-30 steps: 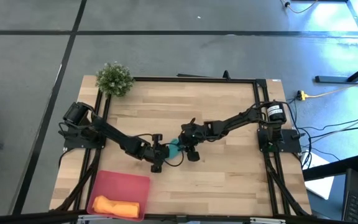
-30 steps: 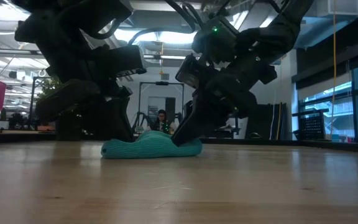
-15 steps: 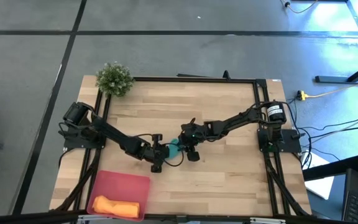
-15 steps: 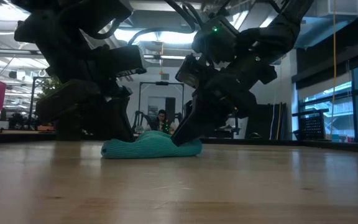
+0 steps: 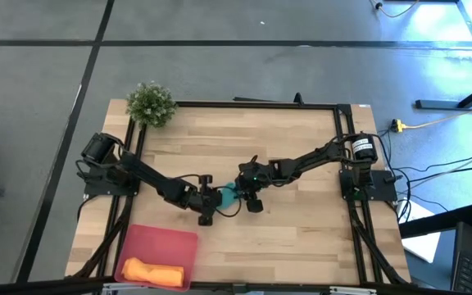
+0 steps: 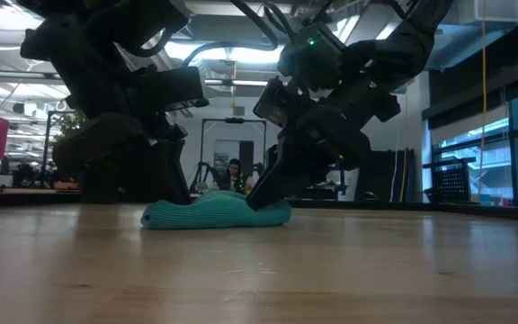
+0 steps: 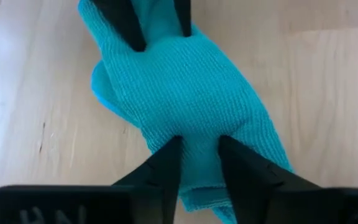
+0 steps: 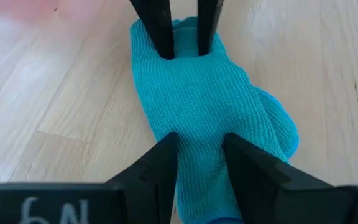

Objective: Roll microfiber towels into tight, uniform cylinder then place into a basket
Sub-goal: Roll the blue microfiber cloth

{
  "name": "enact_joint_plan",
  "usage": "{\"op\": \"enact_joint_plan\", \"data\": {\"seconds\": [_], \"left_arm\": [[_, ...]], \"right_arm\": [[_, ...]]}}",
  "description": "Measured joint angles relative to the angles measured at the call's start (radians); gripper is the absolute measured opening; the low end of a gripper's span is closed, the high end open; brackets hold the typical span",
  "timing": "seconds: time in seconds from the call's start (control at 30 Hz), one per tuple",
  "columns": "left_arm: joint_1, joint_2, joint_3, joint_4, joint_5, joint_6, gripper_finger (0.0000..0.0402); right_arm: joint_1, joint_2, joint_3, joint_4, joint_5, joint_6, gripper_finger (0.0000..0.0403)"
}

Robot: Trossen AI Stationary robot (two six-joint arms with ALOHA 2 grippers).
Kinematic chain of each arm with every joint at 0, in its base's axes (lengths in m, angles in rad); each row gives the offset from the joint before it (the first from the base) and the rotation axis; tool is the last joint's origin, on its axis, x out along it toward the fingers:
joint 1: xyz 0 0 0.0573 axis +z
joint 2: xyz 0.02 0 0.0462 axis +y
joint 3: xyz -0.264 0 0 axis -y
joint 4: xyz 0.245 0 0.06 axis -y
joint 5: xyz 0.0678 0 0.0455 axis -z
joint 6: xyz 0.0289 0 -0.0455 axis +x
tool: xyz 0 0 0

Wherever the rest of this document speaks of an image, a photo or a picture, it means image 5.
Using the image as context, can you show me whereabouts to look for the silver metal bracket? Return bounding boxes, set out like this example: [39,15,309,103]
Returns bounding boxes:
[102,281,149,295]
[329,285,379,295]

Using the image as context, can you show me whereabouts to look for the yellow cable with black plug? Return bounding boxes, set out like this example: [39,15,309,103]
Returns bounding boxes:
[368,0,422,19]

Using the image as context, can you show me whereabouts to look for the black floor cables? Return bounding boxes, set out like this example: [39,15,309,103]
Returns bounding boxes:
[377,129,472,214]

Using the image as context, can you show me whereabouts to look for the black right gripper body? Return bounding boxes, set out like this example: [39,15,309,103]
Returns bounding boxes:
[235,161,270,214]

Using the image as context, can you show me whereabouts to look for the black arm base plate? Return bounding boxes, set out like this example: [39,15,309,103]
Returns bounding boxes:
[338,168,398,202]
[76,162,142,197]

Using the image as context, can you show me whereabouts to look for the green potted plant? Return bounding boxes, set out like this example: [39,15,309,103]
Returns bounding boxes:
[125,80,179,129]

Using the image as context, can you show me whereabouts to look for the black floor stand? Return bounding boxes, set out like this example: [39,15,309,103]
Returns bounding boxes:
[414,75,472,112]

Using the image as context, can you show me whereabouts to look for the pink plastic basket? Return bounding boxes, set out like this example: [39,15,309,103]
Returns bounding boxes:
[113,223,200,293]

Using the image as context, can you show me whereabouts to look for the orange microfiber towel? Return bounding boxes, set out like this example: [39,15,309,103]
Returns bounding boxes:
[120,256,186,288]

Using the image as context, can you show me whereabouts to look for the teal microfiber towel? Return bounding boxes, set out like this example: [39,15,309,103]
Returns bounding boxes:
[218,182,240,211]

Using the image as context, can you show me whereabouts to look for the black table frame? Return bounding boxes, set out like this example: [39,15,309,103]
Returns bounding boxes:
[64,99,412,288]

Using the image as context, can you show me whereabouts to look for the black crossbar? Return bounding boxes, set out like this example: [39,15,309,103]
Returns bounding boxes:
[0,276,472,295]

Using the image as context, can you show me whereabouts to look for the yellow floor cable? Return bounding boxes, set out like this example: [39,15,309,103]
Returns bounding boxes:
[402,99,472,130]

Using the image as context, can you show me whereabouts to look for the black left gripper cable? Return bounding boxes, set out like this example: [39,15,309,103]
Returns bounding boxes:
[213,195,243,219]

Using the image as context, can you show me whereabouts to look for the white board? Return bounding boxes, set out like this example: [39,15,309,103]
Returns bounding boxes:
[397,197,443,264]

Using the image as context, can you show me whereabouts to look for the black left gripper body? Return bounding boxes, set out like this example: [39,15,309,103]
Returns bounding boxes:
[186,174,224,227]

